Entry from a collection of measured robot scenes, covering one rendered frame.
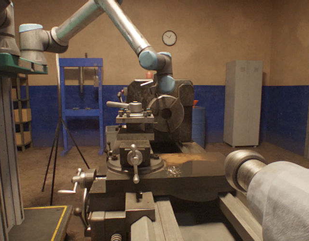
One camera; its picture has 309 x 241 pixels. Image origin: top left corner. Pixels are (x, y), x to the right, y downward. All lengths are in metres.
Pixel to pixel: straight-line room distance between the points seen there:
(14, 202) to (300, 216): 1.77
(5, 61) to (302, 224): 1.21
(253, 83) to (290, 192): 4.91
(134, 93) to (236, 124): 3.59
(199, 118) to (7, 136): 3.53
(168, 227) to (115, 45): 4.61
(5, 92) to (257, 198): 1.57
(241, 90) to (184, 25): 1.86
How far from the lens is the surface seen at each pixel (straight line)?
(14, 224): 1.96
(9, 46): 1.30
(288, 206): 0.29
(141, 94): 1.73
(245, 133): 5.20
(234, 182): 0.50
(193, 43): 5.30
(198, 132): 4.58
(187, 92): 1.73
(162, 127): 1.56
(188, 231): 0.96
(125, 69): 5.04
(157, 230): 0.76
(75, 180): 1.05
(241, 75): 5.05
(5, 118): 1.72
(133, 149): 0.81
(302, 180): 0.30
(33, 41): 1.75
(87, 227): 1.06
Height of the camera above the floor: 1.26
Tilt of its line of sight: 8 degrees down
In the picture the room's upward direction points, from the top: straight up
